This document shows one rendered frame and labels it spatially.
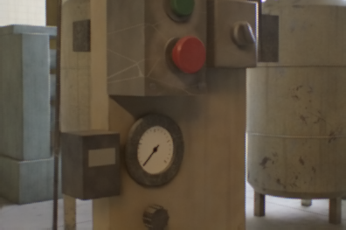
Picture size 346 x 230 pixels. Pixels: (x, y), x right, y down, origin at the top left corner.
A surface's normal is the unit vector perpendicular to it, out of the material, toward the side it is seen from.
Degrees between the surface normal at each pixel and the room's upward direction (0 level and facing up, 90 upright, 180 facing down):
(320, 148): 90
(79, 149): 90
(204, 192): 90
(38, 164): 90
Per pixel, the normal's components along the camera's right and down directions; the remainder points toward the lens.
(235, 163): 0.62, 0.04
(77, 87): -0.67, 0.04
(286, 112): -0.48, 0.04
